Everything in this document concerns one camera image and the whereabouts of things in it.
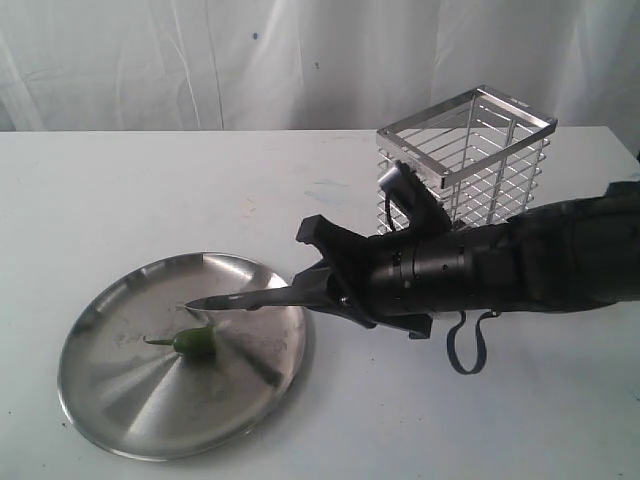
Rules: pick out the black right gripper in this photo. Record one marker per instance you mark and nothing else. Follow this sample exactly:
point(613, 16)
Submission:
point(398, 280)

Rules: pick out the black handled kitchen knife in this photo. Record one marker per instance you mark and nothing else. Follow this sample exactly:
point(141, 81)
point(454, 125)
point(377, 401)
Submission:
point(253, 300)

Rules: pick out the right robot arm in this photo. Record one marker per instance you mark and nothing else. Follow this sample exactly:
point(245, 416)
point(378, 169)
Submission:
point(564, 257)

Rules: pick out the round stainless steel plate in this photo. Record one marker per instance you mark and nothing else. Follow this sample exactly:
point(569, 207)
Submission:
point(147, 402)

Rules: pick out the white backdrop curtain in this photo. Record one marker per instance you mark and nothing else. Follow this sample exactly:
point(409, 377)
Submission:
point(236, 65)

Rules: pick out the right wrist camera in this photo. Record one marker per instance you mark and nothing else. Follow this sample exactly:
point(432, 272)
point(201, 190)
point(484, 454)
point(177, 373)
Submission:
point(403, 189)

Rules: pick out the chrome wire utensil basket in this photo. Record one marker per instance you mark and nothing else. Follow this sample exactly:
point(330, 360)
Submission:
point(478, 153)

